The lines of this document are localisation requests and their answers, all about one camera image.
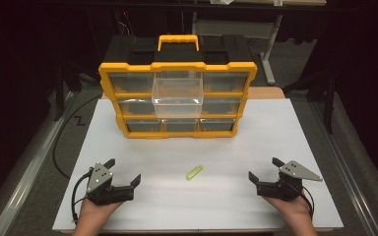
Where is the white table mat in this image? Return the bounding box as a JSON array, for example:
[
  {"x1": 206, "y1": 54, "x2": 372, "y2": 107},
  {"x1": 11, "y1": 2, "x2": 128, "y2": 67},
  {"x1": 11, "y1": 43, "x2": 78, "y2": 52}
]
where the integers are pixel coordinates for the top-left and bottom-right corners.
[{"x1": 51, "y1": 97, "x2": 345, "y2": 233}]

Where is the grey metal stand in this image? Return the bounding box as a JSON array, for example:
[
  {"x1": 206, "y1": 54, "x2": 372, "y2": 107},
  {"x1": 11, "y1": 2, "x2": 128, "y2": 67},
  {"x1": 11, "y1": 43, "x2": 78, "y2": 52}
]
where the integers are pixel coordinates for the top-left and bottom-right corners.
[{"x1": 191, "y1": 12, "x2": 284, "y2": 87}]

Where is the black floor cable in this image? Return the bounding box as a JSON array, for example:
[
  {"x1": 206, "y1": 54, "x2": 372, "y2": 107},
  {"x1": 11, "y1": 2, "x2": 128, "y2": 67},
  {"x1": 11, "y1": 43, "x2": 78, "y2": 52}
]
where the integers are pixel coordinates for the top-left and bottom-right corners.
[{"x1": 52, "y1": 93, "x2": 103, "y2": 180}]

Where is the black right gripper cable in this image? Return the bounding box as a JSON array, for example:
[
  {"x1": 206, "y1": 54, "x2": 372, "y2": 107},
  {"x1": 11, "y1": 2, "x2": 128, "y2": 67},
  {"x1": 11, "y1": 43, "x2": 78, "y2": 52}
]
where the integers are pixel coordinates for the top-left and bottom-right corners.
[{"x1": 298, "y1": 186, "x2": 316, "y2": 221}]

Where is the person's right hand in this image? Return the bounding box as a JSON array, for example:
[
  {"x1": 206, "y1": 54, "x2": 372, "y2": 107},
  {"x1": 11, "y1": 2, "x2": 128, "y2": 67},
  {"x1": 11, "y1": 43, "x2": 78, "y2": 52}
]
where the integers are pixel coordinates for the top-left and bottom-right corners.
[{"x1": 262, "y1": 195, "x2": 313, "y2": 224}]

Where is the set of closed clear drawers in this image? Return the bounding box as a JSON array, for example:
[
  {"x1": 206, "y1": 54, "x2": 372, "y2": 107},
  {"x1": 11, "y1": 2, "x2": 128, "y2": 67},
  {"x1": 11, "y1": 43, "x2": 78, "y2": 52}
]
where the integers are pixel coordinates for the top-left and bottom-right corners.
[{"x1": 107, "y1": 71, "x2": 251, "y2": 134}]

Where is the small light green stick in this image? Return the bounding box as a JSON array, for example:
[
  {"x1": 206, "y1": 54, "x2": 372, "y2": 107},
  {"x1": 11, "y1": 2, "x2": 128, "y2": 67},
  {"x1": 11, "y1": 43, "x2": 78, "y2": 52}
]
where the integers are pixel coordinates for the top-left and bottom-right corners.
[{"x1": 185, "y1": 164, "x2": 205, "y2": 181}]

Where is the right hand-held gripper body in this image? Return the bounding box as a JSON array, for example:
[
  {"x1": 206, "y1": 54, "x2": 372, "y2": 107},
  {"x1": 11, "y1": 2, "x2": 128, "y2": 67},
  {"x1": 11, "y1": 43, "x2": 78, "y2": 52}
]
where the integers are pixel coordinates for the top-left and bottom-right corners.
[{"x1": 256, "y1": 160, "x2": 324, "y2": 202}]

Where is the aluminium floor rail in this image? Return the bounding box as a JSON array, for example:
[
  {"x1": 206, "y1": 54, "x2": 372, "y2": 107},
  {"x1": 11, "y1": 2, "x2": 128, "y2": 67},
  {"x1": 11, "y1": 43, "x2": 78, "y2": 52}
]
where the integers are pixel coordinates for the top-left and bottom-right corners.
[
  {"x1": 0, "y1": 90, "x2": 77, "y2": 236},
  {"x1": 309, "y1": 100, "x2": 378, "y2": 236}
]

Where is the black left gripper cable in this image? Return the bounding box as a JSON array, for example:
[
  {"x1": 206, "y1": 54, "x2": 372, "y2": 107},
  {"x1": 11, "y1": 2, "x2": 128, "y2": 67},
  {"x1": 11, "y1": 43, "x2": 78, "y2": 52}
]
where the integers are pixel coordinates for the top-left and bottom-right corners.
[{"x1": 71, "y1": 166, "x2": 95, "y2": 226}]

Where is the black tripod stand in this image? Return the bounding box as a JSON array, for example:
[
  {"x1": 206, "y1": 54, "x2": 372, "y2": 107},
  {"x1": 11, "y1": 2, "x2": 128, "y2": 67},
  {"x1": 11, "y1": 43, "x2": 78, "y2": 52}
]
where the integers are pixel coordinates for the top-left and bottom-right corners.
[
  {"x1": 283, "y1": 63, "x2": 341, "y2": 135},
  {"x1": 52, "y1": 60, "x2": 84, "y2": 123}
]

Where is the person's left hand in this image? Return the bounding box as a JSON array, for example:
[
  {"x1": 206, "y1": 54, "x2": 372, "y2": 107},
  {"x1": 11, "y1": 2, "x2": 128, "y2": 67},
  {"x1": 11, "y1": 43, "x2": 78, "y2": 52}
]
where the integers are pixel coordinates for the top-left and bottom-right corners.
[{"x1": 79, "y1": 197, "x2": 125, "y2": 224}]

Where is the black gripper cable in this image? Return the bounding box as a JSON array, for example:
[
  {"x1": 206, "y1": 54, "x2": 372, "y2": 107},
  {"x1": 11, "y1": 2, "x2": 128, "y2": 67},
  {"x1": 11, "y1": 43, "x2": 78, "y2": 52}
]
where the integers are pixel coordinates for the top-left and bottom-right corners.
[
  {"x1": 71, "y1": 166, "x2": 95, "y2": 226},
  {"x1": 298, "y1": 186, "x2": 316, "y2": 221}
]

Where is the pulled-out clear plastic drawer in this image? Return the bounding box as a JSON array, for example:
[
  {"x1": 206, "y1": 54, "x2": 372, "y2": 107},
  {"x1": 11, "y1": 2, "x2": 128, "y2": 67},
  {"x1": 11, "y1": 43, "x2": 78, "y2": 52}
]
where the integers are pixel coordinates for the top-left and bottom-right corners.
[{"x1": 151, "y1": 70, "x2": 205, "y2": 120}]

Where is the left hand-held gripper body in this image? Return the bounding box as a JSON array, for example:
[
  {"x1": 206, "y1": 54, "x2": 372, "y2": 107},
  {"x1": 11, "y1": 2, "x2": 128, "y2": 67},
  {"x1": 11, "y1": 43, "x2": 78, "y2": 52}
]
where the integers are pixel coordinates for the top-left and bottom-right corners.
[{"x1": 86, "y1": 162, "x2": 135, "y2": 207}]

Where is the yellow black organizer case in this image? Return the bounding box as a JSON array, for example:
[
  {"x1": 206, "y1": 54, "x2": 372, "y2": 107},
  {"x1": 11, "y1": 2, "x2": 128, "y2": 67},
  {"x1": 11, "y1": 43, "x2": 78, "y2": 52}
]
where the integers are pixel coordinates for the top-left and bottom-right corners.
[{"x1": 97, "y1": 33, "x2": 259, "y2": 140}]

